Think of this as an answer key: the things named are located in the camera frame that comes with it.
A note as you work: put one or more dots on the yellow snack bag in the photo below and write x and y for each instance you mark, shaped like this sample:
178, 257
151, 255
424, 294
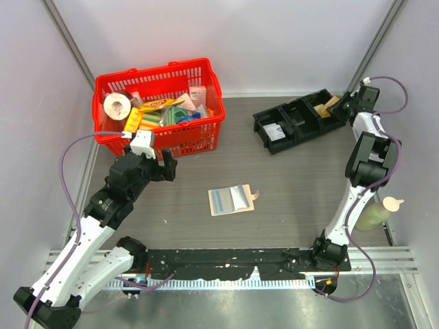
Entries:
159, 104

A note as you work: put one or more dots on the gold VIP card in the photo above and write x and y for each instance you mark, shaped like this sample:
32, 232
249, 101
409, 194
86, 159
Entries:
334, 100

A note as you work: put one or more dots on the beige leather card holder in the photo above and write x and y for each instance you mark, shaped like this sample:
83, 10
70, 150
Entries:
231, 200

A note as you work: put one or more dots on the green liquid squeeze bottle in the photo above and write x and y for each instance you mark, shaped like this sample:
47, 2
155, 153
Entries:
378, 213

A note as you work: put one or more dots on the yellow box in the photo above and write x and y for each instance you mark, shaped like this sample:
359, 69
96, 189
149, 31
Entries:
133, 121

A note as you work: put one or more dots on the white pink box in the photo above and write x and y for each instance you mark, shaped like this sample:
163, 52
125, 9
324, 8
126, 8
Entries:
198, 95

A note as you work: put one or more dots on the black bin right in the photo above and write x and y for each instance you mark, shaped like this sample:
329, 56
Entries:
321, 97

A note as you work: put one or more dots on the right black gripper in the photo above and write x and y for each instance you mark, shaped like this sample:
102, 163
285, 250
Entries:
351, 97

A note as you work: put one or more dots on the yellow green sponge pack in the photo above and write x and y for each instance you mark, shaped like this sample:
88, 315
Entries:
150, 120

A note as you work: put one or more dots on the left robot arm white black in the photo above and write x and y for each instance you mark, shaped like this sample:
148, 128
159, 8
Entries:
57, 299

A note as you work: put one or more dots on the white cable duct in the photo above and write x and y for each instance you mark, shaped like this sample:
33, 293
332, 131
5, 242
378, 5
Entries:
253, 283

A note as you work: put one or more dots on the red plastic shopping basket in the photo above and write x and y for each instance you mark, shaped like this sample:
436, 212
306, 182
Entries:
162, 82

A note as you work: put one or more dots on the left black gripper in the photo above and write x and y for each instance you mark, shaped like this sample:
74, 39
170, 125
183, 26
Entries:
162, 173

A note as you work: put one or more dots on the white card in bin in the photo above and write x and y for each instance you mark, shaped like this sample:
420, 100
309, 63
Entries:
274, 131

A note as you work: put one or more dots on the gold card in bin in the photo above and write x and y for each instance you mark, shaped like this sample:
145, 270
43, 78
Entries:
321, 109

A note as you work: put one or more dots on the green packaged item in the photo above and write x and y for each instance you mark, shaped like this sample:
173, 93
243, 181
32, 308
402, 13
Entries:
172, 115

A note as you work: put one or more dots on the black bin left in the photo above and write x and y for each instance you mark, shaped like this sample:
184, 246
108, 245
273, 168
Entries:
269, 116

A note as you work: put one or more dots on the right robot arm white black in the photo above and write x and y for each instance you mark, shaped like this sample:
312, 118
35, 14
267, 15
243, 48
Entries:
374, 160

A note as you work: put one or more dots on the black bin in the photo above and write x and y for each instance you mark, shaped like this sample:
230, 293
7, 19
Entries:
269, 116
321, 97
304, 121

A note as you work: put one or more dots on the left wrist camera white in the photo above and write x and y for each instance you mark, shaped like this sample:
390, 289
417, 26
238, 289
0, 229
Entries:
141, 143

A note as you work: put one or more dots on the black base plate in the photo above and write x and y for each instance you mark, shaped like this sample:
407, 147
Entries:
232, 264

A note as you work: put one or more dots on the black bin middle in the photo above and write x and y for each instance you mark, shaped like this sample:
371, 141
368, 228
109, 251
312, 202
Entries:
304, 121

